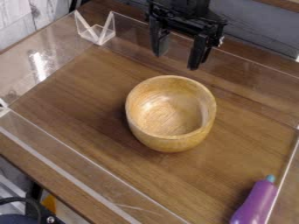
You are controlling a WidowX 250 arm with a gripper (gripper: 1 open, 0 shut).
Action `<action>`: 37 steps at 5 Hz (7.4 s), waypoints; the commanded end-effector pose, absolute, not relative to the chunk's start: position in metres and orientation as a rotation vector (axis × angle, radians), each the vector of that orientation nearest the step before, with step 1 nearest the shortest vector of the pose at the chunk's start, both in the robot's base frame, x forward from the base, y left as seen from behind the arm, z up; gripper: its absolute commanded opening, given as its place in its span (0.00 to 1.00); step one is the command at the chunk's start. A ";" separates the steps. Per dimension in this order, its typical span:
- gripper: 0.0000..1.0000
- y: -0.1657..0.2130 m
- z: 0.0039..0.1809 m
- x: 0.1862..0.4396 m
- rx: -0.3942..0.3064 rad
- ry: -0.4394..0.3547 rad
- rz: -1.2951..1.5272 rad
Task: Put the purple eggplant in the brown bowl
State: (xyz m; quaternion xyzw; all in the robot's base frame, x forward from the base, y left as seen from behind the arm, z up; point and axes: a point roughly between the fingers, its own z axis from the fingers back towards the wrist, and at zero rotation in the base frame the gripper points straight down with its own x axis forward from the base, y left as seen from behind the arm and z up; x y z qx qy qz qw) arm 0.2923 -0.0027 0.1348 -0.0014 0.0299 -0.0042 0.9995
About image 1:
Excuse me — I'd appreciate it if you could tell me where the clear acrylic corner bracket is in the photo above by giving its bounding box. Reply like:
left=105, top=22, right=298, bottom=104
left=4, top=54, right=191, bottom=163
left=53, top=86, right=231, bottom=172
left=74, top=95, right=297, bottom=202
left=74, top=11, right=117, bottom=46

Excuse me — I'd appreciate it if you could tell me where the black cable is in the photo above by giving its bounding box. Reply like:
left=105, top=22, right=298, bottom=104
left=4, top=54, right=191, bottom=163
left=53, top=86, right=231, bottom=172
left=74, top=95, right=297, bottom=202
left=0, top=197, right=43, bottom=224

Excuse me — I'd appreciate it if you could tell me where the black clamp with bolt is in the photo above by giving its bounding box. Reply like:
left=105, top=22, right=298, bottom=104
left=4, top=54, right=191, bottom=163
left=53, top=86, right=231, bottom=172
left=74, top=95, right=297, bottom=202
left=38, top=209, right=66, bottom=224

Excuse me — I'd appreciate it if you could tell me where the purple toy eggplant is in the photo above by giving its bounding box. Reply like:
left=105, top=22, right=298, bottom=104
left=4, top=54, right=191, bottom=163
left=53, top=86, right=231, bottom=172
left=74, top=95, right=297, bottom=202
left=229, top=174, right=278, bottom=224

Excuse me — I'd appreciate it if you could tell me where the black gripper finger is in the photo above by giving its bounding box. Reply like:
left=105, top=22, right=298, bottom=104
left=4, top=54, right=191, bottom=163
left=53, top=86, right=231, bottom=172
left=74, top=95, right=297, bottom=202
left=150, top=16, right=170, bottom=57
left=189, top=34, right=213, bottom=70

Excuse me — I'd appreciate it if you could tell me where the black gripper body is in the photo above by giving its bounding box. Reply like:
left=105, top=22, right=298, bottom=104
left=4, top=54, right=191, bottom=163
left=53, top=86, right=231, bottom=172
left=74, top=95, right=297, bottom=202
left=147, top=0, right=229, bottom=46

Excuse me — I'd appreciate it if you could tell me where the clear acrylic tray wall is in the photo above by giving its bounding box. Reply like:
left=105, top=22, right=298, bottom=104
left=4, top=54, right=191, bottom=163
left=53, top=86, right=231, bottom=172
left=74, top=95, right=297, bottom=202
left=0, top=12, right=299, bottom=224

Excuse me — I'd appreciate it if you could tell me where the brown wooden bowl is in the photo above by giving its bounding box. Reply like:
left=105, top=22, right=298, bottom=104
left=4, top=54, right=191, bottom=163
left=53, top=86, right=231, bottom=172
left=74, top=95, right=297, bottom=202
left=126, top=75, right=218, bottom=153

